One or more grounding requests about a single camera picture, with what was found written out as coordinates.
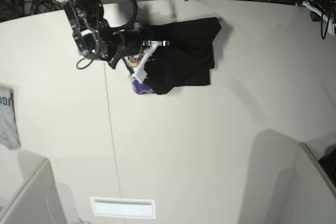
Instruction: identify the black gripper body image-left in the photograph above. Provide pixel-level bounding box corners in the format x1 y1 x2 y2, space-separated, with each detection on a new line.
104 24 152 61

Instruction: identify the black T-shirt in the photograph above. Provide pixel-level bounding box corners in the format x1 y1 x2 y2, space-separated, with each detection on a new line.
132 17 222 95

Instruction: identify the black robot arm image-left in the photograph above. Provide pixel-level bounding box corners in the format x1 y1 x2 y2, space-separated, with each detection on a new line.
56 0 169 67

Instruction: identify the grey folded T-shirt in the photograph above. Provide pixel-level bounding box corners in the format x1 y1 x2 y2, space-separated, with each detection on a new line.
1 86 21 150

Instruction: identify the white paper label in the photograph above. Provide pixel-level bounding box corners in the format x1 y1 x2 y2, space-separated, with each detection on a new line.
90 197 156 219

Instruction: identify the white left partition panel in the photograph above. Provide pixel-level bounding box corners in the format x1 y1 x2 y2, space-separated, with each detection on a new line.
1 147 81 223

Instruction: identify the white partition panel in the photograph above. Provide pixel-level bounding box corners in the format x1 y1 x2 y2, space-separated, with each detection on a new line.
267 143 335 223
1 147 81 223

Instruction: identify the black keyboard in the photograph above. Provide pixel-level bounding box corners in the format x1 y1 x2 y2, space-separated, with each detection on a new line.
319 150 336 186

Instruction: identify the white right partition panel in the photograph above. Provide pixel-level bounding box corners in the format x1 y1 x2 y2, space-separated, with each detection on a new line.
267 143 335 223

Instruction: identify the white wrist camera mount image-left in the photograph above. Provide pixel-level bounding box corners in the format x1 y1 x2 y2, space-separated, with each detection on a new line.
129 45 158 83

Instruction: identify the coiled black floor cable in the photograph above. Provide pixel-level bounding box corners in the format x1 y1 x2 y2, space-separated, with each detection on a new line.
30 0 63 15

